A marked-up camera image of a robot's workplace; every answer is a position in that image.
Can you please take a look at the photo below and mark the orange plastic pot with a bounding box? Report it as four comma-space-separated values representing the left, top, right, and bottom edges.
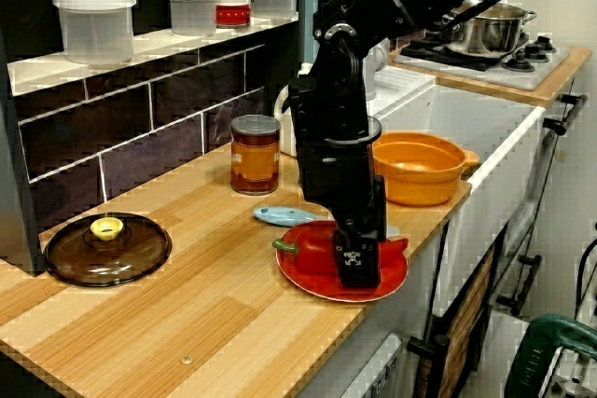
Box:
371, 130, 480, 207

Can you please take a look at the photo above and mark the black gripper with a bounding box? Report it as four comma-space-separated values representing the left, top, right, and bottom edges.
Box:
296, 136, 388, 290

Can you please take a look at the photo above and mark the orange beans can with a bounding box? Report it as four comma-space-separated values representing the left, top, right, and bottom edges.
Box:
230, 114, 282, 196

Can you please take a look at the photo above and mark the grey toy faucet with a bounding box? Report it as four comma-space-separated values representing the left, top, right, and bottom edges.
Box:
361, 36, 391, 102

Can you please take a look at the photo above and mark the steel cooking pot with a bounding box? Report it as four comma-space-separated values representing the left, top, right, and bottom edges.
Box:
426, 0, 537, 60

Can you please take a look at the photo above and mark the thick black cable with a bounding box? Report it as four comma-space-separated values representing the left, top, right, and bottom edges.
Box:
575, 237, 597, 324

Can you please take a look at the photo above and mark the dark grey upright panel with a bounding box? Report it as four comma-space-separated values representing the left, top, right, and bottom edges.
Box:
0, 27, 47, 278
260, 20, 304, 117

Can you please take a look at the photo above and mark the white sink basin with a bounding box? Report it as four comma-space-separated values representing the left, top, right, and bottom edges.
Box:
372, 66, 547, 250

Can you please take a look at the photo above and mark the black framed oven door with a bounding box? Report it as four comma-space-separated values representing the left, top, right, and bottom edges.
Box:
410, 225, 509, 398

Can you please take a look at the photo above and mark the brown glass lid yellow knob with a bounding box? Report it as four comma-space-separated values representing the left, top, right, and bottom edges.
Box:
44, 212, 173, 288

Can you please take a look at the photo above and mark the blue handled grey knife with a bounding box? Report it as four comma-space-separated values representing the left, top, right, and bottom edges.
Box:
253, 205, 402, 239

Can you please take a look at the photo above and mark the red bell pepper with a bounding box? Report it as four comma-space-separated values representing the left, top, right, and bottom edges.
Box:
272, 223, 410, 278

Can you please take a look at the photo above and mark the small clear jar white lid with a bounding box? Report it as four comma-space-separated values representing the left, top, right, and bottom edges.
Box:
165, 0, 220, 37

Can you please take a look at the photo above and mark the aluminium extrusion frame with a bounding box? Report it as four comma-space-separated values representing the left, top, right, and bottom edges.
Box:
545, 346, 597, 398

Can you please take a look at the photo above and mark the white toy kitchen cabinet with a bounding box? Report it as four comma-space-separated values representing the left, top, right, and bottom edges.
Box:
298, 75, 597, 398

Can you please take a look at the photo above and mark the dark tiled backsplash shelf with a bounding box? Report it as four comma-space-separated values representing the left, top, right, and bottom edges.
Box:
7, 13, 302, 231

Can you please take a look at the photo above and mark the red round plate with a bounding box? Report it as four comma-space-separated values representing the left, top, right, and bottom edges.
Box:
275, 220, 410, 304

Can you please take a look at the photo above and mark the black door handle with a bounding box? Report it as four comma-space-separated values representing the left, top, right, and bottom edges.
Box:
407, 335, 449, 364
542, 93, 590, 137
495, 254, 543, 317

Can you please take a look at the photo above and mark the large clear jar white lid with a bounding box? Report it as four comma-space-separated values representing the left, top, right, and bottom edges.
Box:
49, 0, 137, 66

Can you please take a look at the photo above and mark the toy stove top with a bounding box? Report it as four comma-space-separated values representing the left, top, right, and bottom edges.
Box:
391, 33, 573, 90

